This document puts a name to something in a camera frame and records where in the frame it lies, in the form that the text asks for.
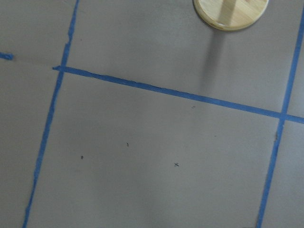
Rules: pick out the wooden mug tree stand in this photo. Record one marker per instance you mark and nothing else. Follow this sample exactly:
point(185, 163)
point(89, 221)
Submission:
point(230, 15)

